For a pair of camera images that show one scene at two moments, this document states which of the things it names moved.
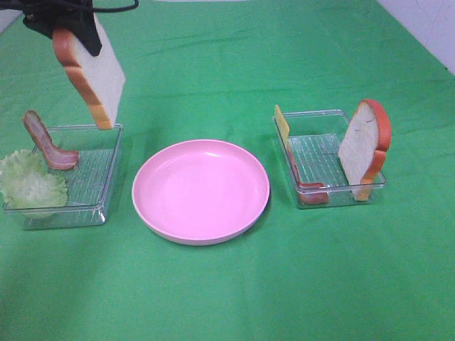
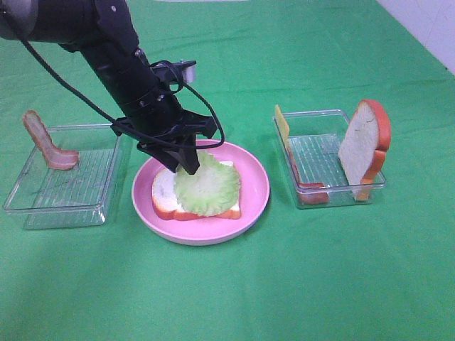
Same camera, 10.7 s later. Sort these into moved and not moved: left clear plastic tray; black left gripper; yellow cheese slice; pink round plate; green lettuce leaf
Moved: green lettuce leaf; black left gripper
Not moved: pink round plate; yellow cheese slice; left clear plastic tray
